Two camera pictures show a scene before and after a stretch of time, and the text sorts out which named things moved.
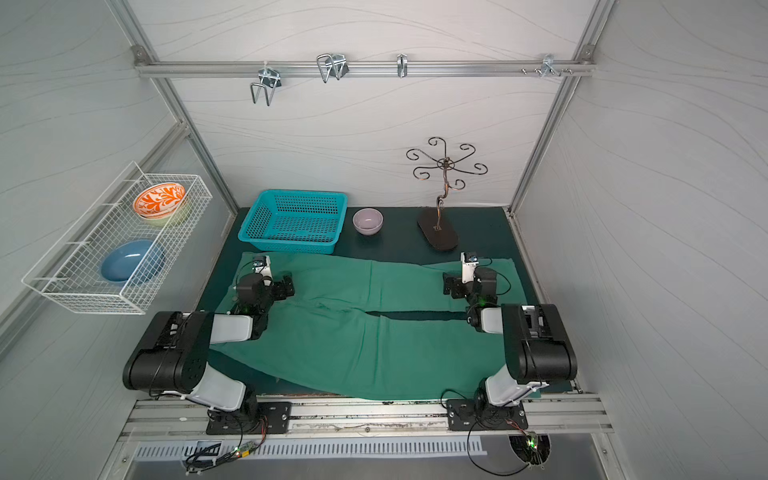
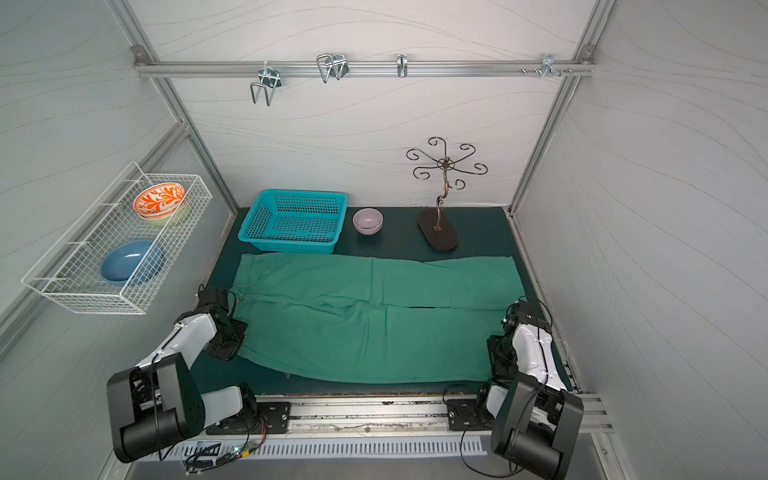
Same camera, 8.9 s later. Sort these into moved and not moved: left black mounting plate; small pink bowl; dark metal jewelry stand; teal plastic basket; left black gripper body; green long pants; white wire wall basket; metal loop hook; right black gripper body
Moved: green long pants; left black gripper body; right black gripper body
Not moved: white wire wall basket; teal plastic basket; dark metal jewelry stand; metal loop hook; left black mounting plate; small pink bowl
